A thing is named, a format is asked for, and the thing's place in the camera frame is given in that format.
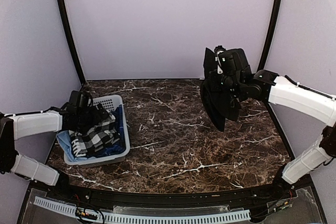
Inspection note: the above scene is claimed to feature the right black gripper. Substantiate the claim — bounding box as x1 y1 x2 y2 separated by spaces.
209 68 243 97

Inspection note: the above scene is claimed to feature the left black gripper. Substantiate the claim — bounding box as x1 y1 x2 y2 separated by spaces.
77 103 108 133

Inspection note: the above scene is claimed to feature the black long sleeve shirt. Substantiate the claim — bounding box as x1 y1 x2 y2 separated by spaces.
200 48 241 132

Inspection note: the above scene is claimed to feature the grey plastic laundry basket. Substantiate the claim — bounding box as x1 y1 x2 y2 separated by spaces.
64 95 130 167

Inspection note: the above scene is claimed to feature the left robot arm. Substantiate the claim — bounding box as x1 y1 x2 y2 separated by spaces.
1 91 110 201

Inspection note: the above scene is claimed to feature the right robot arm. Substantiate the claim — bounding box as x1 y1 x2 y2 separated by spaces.
201 46 335 200

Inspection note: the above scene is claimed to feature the black white plaid shirt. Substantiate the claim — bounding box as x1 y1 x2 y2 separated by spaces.
69 115 121 158

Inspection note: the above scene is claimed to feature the dark blue shirt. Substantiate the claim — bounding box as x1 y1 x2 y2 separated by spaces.
86 105 125 158

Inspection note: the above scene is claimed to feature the light blue shirt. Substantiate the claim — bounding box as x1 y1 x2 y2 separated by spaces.
56 131 88 162

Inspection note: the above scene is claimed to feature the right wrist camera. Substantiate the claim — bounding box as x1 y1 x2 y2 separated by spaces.
214 45 226 74

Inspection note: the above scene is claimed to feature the white slotted cable duct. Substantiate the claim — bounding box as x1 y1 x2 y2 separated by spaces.
33 196 251 223

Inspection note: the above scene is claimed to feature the black front rail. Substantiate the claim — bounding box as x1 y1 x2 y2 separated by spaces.
31 175 313 210

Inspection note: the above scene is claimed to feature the right black frame post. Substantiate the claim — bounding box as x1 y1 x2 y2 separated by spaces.
257 0 281 71

